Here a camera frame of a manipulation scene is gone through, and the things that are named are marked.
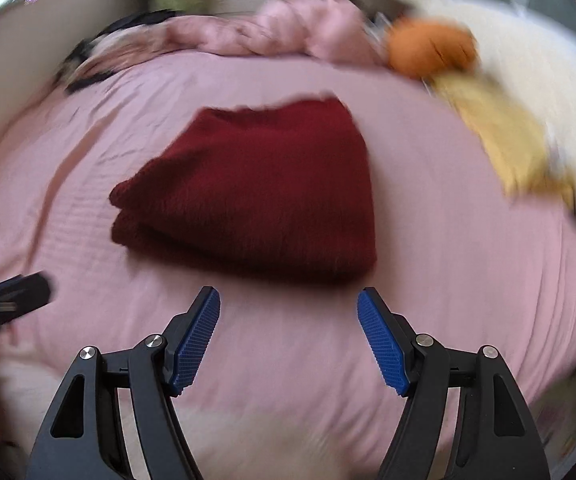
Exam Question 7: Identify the orange pillow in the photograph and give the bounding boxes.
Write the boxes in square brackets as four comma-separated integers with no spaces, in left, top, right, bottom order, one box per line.
[385,17,480,80]

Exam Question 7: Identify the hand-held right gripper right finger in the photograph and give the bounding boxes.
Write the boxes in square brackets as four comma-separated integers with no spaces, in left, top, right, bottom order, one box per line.
[357,287,551,480]

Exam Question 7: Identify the black clothing at bed edge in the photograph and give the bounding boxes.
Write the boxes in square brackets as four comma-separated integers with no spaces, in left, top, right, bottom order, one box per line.
[80,25,169,78]

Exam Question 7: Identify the pink crumpled duvet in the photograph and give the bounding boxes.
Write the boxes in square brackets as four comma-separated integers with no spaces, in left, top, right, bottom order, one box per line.
[160,0,394,68]

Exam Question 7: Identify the pink bed sheet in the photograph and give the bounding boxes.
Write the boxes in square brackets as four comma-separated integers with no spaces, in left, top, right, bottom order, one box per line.
[0,50,576,480]

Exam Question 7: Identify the dark clothes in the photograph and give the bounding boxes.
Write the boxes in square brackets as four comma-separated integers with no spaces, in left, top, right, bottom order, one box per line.
[83,9,179,41]

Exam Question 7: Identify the yellow cloth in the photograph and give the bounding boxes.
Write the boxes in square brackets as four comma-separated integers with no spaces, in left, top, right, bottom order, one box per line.
[430,72,576,201]

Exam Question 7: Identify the dark red knit sweater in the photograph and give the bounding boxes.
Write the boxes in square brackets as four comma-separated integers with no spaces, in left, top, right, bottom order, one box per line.
[109,96,379,283]

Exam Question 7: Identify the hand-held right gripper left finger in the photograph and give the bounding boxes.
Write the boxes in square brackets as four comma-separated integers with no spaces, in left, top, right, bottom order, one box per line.
[25,286,221,480]

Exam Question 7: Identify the white fluffy blanket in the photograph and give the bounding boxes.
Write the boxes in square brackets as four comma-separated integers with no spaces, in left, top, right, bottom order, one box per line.
[418,0,576,201]

